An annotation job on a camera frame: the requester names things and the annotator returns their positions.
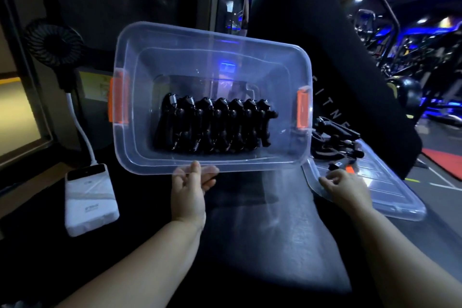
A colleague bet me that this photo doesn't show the person's right hand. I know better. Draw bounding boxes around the person's right hand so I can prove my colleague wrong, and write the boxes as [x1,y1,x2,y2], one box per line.
[319,169,373,217]

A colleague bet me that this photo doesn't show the person's left hand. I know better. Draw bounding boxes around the person's left hand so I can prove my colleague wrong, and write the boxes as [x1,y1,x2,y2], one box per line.
[171,160,220,231]

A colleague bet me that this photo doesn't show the clear box with orange latches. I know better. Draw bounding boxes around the clear box with orange latches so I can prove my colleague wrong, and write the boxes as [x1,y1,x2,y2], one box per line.
[108,21,313,176]

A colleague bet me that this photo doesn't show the person's right forearm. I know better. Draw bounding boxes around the person's right forearm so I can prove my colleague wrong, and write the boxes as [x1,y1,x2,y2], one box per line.
[349,206,462,308]

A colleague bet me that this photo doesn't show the person's left forearm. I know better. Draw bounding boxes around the person's left forearm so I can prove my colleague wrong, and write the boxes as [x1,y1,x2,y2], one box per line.
[56,218,207,308]

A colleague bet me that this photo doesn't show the heap of black hand grippers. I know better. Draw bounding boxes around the heap of black hand grippers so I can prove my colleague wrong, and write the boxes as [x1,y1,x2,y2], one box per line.
[310,116,366,172]

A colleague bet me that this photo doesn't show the row of black hand grippers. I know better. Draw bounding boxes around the row of black hand grippers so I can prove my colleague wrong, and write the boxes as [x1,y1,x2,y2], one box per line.
[154,93,279,156]

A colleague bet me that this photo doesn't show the clear plastic box lid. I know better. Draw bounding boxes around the clear plastic box lid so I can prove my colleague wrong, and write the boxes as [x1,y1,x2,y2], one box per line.
[302,138,427,222]

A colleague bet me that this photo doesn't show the white power bank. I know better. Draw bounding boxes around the white power bank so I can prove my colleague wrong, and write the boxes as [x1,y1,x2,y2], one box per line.
[64,163,120,238]

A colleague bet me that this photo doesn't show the black padded bench backrest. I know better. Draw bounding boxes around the black padded bench backrest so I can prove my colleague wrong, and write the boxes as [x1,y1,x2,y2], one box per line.
[248,0,423,180]

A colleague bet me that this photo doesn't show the black weight ball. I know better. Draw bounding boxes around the black weight ball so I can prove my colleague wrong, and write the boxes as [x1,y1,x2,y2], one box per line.
[387,76,423,113]

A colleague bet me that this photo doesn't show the red floor mat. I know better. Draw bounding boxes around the red floor mat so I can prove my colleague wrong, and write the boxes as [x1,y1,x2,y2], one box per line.
[421,148,462,182]

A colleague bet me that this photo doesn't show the yellow paper label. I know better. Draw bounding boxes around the yellow paper label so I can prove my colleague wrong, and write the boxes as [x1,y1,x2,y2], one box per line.
[78,71,113,103]

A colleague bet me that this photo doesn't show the gym machines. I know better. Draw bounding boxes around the gym machines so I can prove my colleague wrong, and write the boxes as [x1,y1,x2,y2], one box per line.
[346,8,462,128]

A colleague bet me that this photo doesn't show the small black fan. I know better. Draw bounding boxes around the small black fan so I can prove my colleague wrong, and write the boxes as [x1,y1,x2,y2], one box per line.
[23,18,86,94]

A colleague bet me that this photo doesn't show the white charging cable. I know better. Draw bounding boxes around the white charging cable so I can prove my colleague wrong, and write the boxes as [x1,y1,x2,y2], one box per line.
[66,93,99,167]

